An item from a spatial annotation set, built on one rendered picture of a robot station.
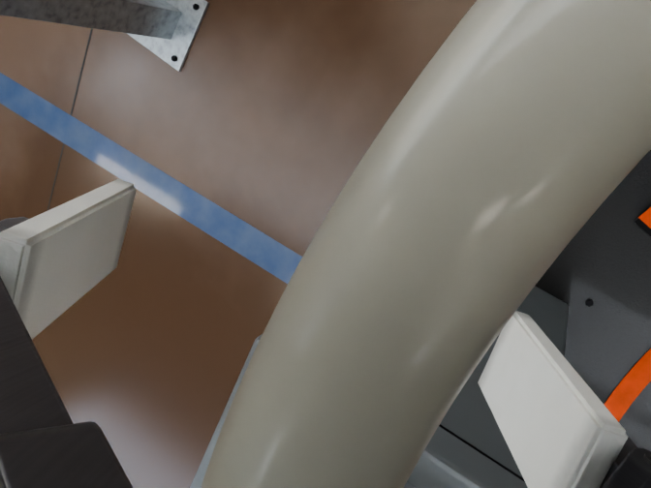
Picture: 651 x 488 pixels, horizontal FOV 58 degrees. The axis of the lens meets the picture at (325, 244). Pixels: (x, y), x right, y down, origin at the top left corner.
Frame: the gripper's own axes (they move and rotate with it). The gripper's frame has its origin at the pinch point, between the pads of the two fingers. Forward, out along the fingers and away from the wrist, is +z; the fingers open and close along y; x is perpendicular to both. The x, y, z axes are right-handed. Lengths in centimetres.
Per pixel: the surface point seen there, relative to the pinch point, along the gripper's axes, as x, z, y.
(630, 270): -10, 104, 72
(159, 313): -78, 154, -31
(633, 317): -19, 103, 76
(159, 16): 7, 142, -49
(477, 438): -28, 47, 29
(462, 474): -29, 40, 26
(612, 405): -40, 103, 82
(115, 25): 2, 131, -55
